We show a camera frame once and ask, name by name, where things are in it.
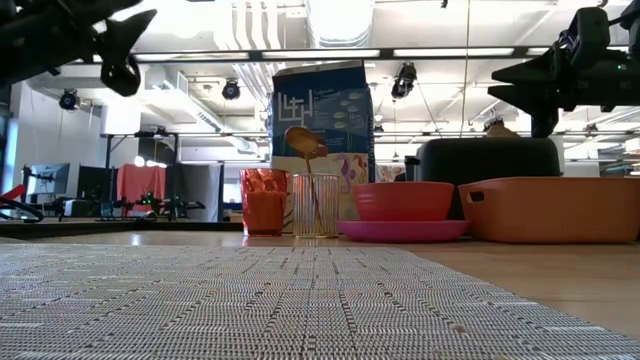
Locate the grey woven placemat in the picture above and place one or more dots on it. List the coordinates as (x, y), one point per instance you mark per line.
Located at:
(250, 300)

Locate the pink plastic plate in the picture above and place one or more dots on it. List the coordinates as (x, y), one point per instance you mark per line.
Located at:
(400, 231)

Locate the clear ribbed glass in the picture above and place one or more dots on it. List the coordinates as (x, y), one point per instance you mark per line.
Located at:
(325, 205)

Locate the red plastic bowl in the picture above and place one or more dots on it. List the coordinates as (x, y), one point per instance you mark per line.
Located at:
(402, 200)

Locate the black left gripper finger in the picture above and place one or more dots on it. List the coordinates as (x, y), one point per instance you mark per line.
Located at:
(121, 75)
(125, 30)

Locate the terracotta tray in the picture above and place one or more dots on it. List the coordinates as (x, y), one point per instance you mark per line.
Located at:
(550, 210)

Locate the computer monitor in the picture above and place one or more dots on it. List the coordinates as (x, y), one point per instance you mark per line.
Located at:
(47, 178)

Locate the black ceiling spotlight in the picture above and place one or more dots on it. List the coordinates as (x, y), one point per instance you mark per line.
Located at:
(231, 91)
(404, 82)
(69, 100)

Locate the black overhead beam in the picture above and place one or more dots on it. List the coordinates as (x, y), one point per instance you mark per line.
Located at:
(255, 55)

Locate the blue cereal box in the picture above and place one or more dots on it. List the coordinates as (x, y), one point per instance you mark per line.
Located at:
(325, 100)

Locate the brown toast slice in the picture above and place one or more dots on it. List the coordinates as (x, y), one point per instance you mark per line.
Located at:
(502, 131)

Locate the background robot arms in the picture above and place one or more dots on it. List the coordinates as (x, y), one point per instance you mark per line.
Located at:
(160, 205)

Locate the orange plastic tumbler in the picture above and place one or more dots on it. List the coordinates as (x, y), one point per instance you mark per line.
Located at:
(262, 205)

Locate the black toaster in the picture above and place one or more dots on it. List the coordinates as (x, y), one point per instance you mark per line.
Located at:
(490, 157)

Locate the orange cloth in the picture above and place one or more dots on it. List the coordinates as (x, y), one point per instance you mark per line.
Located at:
(140, 185)

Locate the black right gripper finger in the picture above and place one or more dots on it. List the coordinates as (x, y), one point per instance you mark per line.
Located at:
(542, 105)
(535, 72)

